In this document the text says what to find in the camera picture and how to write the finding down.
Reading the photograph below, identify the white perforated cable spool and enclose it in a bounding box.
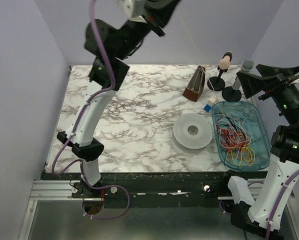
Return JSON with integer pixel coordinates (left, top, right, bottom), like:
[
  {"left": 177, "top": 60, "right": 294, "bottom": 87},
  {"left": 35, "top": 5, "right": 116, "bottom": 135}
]
[{"left": 172, "top": 113, "right": 213, "bottom": 150}]

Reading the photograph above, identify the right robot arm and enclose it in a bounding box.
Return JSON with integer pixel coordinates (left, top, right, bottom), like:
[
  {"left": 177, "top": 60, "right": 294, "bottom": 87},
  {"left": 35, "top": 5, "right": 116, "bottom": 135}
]
[{"left": 227, "top": 64, "right": 299, "bottom": 240}]

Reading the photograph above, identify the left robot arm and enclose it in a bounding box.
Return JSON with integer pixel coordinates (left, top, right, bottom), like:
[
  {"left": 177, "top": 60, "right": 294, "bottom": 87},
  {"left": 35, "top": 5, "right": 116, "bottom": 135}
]
[{"left": 56, "top": 0, "right": 179, "bottom": 188}]

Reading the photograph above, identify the silver microphone on stand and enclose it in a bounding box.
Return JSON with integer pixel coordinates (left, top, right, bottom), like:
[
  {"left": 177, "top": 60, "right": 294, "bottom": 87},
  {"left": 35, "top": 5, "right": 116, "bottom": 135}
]
[{"left": 221, "top": 59, "right": 254, "bottom": 102}]

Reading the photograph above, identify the teal transparent plastic basin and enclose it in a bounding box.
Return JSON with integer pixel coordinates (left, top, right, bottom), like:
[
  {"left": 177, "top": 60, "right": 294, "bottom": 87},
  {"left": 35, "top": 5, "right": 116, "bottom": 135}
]
[{"left": 211, "top": 101, "right": 271, "bottom": 172}]

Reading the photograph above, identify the pink microphone on stand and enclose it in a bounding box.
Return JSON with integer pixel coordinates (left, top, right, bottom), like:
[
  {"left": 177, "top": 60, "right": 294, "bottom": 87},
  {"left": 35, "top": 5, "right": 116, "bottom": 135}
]
[{"left": 207, "top": 51, "right": 233, "bottom": 92}]

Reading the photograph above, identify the blue and white small box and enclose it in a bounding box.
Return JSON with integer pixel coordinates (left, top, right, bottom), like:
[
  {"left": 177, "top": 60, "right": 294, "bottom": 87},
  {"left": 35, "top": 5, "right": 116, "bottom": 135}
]
[{"left": 204, "top": 97, "right": 217, "bottom": 112}]

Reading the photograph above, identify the brown wooden metronome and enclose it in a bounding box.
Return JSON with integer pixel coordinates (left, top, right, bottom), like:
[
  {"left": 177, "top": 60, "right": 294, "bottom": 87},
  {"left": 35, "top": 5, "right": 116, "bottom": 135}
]
[{"left": 182, "top": 65, "right": 206, "bottom": 102}]

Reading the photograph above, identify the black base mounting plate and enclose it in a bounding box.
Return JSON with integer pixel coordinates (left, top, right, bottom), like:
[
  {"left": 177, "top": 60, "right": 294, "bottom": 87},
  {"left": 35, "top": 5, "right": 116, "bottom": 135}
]
[{"left": 71, "top": 171, "right": 240, "bottom": 209}]

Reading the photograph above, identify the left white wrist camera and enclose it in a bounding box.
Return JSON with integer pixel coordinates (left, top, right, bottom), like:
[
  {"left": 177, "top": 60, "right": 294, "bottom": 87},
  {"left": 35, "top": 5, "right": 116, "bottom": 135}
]
[{"left": 117, "top": 0, "right": 147, "bottom": 24}]

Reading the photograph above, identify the bundle of coloured wires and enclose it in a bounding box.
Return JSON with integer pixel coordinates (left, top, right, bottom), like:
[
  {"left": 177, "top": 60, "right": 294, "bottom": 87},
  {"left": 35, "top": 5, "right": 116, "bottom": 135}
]
[{"left": 214, "top": 109, "right": 258, "bottom": 168}]

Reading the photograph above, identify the aluminium rail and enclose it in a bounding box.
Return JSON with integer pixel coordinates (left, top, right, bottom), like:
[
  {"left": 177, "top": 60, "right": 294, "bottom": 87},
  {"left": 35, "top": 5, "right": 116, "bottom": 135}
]
[{"left": 30, "top": 180, "right": 264, "bottom": 201}]

